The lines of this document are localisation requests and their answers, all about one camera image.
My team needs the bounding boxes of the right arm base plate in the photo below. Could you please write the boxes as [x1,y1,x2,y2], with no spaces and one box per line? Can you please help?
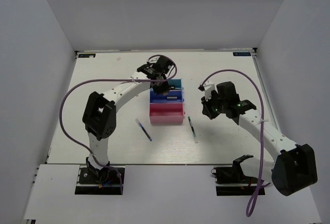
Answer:
[211,166,257,197]

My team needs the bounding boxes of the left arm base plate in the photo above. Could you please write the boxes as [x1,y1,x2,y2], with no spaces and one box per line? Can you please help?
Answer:
[74,167,125,196]

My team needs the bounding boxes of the blue ink pen refill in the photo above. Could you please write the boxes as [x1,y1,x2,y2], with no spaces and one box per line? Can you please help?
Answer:
[135,119,152,141]

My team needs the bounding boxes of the pink drawer container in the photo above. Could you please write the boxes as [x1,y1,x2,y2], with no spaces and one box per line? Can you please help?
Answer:
[149,102,185,125]

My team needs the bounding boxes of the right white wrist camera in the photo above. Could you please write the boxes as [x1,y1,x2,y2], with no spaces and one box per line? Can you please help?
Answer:
[198,80,216,101]

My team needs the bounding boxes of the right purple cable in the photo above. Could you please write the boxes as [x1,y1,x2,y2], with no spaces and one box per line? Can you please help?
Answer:
[198,69,271,218]

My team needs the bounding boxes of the right blue corner label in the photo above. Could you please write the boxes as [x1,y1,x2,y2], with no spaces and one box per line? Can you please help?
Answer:
[233,51,251,57]

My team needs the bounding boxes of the purple cable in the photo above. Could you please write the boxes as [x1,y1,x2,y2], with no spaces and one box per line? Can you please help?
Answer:
[198,69,271,218]
[59,54,178,194]

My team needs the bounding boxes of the blue corner label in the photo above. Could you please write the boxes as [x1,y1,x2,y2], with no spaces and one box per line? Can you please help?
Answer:
[78,54,96,58]
[233,51,251,57]

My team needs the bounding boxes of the light blue drawer container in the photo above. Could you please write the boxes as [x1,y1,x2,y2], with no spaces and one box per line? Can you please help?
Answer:
[168,79,184,91]

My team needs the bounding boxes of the white eraser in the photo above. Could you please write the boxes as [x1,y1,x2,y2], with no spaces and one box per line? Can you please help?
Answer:
[167,96,177,100]

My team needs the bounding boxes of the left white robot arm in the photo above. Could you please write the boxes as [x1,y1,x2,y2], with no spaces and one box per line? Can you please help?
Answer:
[82,55,175,182]

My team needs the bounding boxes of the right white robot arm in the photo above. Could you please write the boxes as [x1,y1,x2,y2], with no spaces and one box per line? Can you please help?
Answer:
[199,81,318,196]

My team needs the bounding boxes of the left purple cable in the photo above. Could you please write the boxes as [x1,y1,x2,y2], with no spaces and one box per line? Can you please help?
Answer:
[59,54,178,194]

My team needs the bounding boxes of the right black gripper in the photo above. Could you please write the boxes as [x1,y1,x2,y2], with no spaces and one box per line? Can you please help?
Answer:
[202,92,227,120]

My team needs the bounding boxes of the dark blue drawer container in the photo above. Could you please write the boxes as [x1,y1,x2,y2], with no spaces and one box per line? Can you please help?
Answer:
[150,90,184,104]

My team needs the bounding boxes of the left blue corner label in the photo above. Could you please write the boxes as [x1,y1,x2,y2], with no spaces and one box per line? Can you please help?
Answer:
[78,54,96,58]

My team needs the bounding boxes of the green ink pen refill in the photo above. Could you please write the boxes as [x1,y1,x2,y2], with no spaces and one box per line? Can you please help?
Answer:
[188,116,198,144]

